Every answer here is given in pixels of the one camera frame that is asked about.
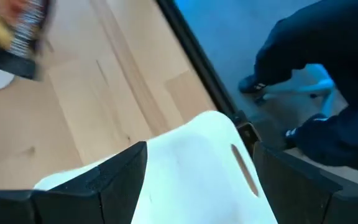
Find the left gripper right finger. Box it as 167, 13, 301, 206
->
252, 141, 358, 224

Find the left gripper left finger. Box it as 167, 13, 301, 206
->
0, 141, 149, 224

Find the black Maruchan Fire pack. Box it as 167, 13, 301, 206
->
0, 0, 57, 82

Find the person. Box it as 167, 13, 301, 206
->
237, 0, 358, 174

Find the black aluminium table frame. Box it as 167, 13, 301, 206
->
155, 0, 262, 156

